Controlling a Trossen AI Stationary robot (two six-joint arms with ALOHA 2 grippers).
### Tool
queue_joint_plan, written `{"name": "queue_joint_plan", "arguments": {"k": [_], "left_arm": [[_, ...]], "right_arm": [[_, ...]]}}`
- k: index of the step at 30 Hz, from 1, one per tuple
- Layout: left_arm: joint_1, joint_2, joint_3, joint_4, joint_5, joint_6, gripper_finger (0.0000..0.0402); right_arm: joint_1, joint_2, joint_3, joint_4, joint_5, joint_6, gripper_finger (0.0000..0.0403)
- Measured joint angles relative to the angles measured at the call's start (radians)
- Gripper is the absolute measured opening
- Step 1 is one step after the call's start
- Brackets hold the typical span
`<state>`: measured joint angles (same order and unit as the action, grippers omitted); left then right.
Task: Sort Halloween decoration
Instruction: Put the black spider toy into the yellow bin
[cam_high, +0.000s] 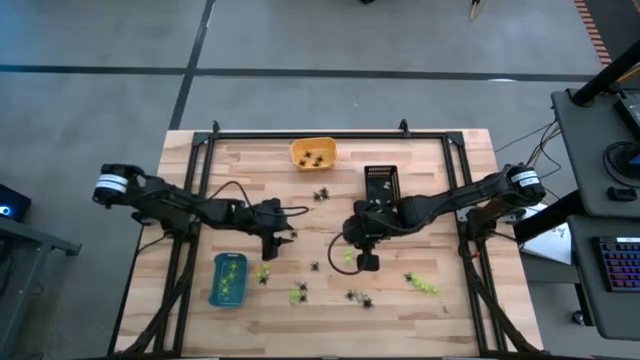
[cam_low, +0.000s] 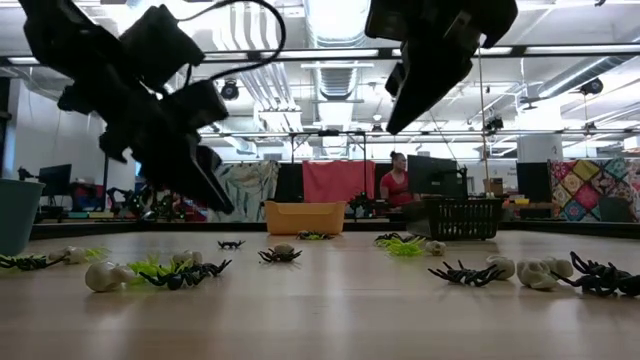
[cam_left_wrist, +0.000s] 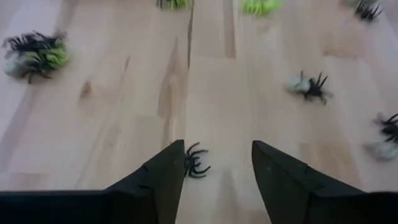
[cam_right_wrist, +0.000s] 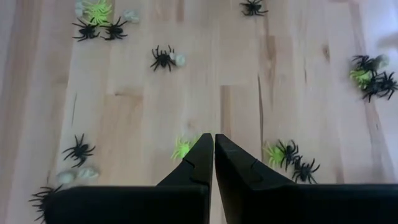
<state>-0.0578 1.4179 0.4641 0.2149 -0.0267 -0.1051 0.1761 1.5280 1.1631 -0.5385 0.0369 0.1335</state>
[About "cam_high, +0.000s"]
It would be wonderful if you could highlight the black mesh basket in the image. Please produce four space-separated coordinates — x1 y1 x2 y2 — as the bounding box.
363 164 402 204

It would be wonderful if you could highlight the yellow plastic bin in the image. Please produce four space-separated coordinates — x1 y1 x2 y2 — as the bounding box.
290 136 339 173

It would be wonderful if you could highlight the black device with blue light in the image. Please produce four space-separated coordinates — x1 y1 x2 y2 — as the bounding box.
0 183 32 225

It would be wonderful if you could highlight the grey desk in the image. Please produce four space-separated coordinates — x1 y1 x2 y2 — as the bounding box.
568 214 640 342
551 88 640 219

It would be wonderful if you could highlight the grey metal stand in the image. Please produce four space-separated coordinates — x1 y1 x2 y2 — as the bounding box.
0 217 83 359

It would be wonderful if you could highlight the black laptop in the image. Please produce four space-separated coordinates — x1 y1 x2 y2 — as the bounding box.
613 89 640 144

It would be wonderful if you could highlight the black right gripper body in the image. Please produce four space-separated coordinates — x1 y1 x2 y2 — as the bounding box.
344 199 401 254

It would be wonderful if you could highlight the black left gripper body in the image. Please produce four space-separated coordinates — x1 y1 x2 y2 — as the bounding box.
239 200 295 237

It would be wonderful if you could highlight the black right camera cable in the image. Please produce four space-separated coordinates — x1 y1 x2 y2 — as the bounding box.
327 231 362 276

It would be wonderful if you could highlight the teal plastic bin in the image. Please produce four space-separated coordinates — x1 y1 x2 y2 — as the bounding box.
208 252 250 308

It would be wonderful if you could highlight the backlit black keyboard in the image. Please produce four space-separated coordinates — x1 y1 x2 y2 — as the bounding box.
592 235 640 294

